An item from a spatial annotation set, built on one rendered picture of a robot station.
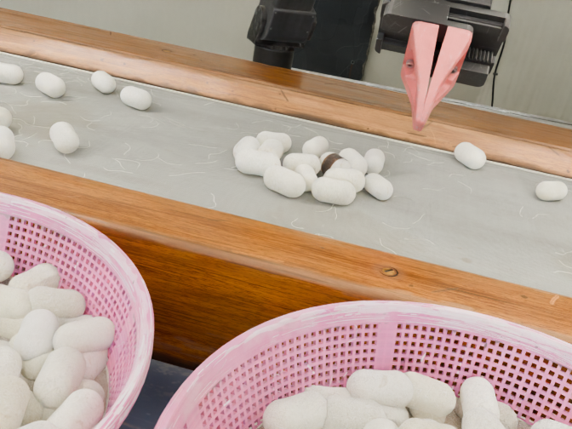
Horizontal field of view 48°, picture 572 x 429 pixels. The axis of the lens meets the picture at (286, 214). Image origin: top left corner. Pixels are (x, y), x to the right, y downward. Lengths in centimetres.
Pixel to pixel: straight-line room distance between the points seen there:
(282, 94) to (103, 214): 36
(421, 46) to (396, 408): 29
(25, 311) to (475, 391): 24
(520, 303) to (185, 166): 29
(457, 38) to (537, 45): 217
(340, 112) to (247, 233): 34
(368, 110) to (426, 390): 43
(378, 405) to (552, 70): 245
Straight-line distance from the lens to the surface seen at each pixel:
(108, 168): 53
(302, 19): 97
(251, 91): 73
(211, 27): 270
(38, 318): 35
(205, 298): 39
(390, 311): 35
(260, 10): 98
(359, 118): 71
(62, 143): 54
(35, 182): 44
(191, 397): 28
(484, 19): 55
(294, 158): 55
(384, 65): 264
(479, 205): 59
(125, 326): 34
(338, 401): 32
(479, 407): 35
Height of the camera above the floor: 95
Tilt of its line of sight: 26 degrees down
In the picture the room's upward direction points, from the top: 10 degrees clockwise
